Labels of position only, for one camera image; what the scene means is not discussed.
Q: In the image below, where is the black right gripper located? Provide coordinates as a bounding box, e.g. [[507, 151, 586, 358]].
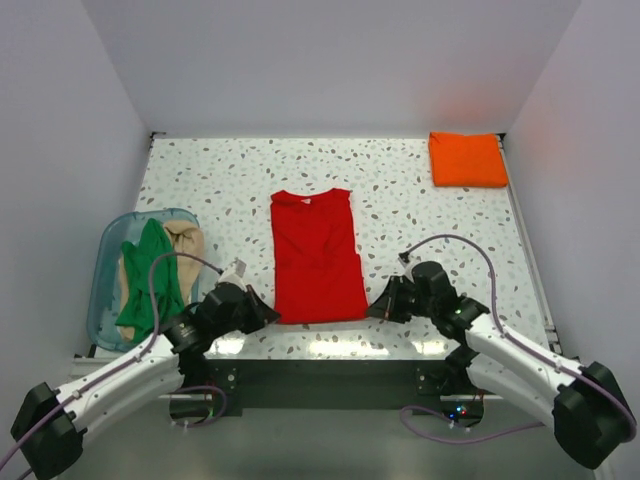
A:
[[364, 276, 436, 324]]

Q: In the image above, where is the red t shirt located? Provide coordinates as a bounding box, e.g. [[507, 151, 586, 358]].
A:
[[270, 188, 368, 325]]

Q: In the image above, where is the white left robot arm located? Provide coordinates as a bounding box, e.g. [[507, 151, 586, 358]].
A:
[[11, 282, 280, 479]]

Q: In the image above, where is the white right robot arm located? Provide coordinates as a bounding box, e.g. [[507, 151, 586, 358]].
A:
[[367, 261, 637, 470]]

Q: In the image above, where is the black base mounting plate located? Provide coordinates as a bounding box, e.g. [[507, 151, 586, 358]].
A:
[[169, 360, 486, 427]]

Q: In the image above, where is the beige t shirt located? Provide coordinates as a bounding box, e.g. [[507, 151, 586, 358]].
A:
[[118, 220, 205, 313]]

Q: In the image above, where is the green t shirt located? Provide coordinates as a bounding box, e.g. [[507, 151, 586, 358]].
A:
[[116, 219, 185, 344]]

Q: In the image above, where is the clear blue plastic bin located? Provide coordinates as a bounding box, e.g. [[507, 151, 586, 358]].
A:
[[86, 208, 199, 353]]

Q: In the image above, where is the folded orange t shirt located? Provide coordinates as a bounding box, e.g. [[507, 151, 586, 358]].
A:
[[428, 132, 508, 188]]

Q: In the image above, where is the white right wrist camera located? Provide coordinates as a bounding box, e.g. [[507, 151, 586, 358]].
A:
[[398, 252, 419, 282]]

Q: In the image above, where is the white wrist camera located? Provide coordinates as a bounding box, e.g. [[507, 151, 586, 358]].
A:
[[218, 258, 246, 290], [398, 252, 419, 282]]

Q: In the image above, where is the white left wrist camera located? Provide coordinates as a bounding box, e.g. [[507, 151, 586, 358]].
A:
[[218, 258, 246, 290]]

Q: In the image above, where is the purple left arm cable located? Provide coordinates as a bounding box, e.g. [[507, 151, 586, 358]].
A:
[[0, 251, 236, 480]]

